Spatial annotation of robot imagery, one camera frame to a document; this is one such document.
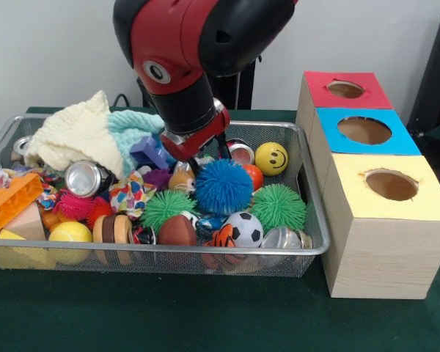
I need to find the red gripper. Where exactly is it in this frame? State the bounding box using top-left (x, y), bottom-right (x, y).
top-left (160, 110), bottom-right (233, 175)

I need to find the cream knitted cloth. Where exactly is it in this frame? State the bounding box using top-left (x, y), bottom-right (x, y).
top-left (23, 90), bottom-right (129, 178)

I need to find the clear mesh bin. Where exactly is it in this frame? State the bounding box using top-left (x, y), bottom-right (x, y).
top-left (0, 112), bottom-right (331, 278)

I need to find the wooden box with three holes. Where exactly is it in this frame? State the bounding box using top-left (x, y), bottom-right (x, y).
top-left (296, 70), bottom-right (440, 300)

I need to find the red-rimmed silver can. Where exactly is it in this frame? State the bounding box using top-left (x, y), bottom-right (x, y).
top-left (227, 139), bottom-right (256, 166)

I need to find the large blue spiky ball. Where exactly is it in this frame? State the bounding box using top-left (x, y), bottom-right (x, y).
top-left (196, 160), bottom-right (254, 215)

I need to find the yellow smiley ball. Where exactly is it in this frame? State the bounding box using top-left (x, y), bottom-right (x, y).
top-left (254, 142), bottom-right (289, 177)

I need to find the green furry googly-eyed toy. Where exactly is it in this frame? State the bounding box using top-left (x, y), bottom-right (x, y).
top-left (142, 191), bottom-right (199, 234)

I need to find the mint green cloth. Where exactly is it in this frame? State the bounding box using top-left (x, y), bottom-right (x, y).
top-left (106, 110), bottom-right (166, 173)

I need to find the brown toy football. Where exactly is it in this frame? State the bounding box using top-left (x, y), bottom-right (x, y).
top-left (158, 214), bottom-right (199, 246)

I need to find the small soccer ball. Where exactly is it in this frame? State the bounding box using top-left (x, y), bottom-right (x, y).
top-left (224, 212), bottom-right (264, 249)

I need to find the green spiky ball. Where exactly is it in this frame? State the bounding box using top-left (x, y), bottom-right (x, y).
top-left (251, 183), bottom-right (307, 232)

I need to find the colourful patterned cloth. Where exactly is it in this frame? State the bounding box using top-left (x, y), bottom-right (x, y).
top-left (109, 172), bottom-right (149, 219)

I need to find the shiny silver can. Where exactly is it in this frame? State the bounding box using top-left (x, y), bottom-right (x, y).
top-left (65, 160), bottom-right (112, 199)

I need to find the pink spiky ball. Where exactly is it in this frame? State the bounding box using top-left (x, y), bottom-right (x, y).
top-left (57, 191), bottom-right (96, 221)

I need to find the yellow tennis ball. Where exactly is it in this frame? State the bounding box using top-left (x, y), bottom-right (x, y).
top-left (48, 221), bottom-right (94, 265)

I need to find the crushed silver can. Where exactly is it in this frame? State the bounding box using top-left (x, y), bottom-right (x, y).
top-left (12, 136), bottom-right (34, 159)

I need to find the orange toy brick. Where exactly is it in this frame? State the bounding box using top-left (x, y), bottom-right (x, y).
top-left (0, 173), bottom-right (45, 239)

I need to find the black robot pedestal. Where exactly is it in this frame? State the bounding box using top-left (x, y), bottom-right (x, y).
top-left (136, 59), bottom-right (259, 111)

